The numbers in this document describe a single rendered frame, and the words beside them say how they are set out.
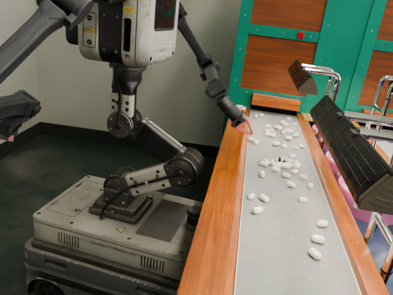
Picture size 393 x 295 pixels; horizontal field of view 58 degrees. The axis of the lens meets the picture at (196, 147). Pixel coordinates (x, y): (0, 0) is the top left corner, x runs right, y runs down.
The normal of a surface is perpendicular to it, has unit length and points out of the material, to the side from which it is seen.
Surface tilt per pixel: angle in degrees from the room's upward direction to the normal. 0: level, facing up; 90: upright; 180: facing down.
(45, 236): 90
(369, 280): 0
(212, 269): 0
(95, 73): 90
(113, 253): 90
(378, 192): 90
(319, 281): 0
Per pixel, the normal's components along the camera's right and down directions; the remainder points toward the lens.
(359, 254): 0.11, -0.92
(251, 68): -0.16, 0.34
